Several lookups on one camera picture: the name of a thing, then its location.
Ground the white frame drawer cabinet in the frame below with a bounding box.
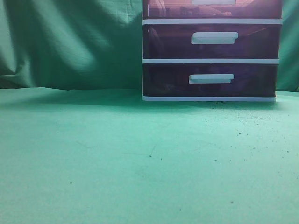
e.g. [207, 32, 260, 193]
[141, 0, 284, 102]

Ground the dark translucent drawer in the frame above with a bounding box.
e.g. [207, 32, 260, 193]
[142, 64, 278, 98]
[142, 0, 283, 19]
[142, 24, 281, 59]

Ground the dark translucent top drawer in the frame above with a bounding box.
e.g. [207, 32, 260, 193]
[142, 0, 283, 19]

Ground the dark translucent bottom drawer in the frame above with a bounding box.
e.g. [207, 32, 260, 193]
[142, 64, 278, 98]

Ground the green cloth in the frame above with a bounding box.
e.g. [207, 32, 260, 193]
[0, 0, 299, 224]

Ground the dark translucent middle drawer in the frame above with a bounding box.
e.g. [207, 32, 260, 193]
[142, 24, 281, 59]

